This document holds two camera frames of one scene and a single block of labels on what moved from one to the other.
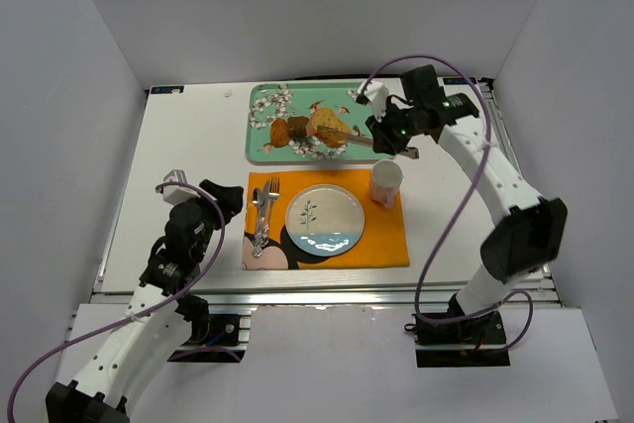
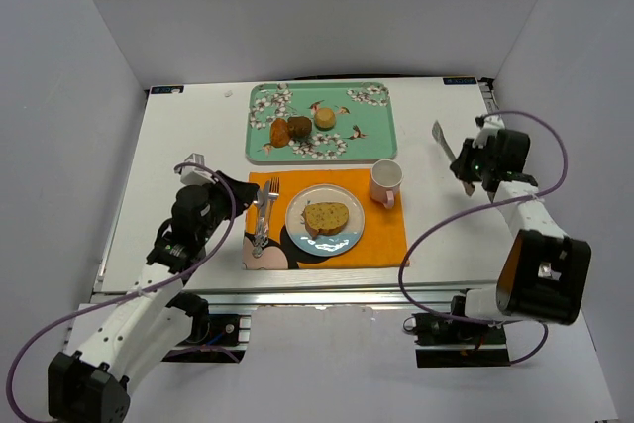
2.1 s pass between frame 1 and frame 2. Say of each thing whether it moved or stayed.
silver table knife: stayed
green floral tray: stayed
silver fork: stayed
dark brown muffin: stayed
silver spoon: stayed
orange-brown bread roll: stayed
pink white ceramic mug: stayed
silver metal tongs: moved
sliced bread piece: moved
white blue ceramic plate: stayed
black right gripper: moved
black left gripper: moved
